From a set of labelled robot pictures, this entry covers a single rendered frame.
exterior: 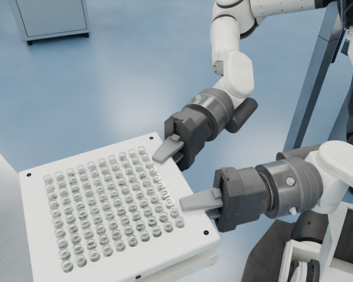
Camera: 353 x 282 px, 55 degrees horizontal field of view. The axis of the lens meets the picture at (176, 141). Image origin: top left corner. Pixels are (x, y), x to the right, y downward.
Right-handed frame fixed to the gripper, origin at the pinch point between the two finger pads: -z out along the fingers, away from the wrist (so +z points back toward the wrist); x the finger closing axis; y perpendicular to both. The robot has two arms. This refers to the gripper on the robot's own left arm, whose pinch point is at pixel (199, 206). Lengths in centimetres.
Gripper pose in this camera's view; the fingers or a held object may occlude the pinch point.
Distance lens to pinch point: 52.4
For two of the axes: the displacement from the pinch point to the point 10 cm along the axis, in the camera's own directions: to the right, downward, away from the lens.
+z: 9.6, -1.8, 2.2
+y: -2.8, -6.6, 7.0
